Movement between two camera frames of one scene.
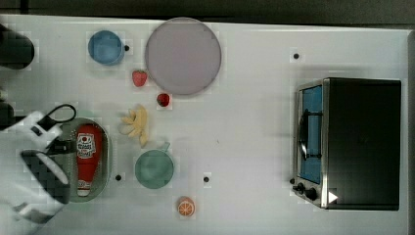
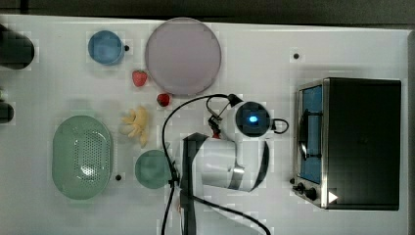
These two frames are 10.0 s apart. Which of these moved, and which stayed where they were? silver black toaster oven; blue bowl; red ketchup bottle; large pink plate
Moved: red ketchup bottle
Stayed: large pink plate; blue bowl; silver black toaster oven
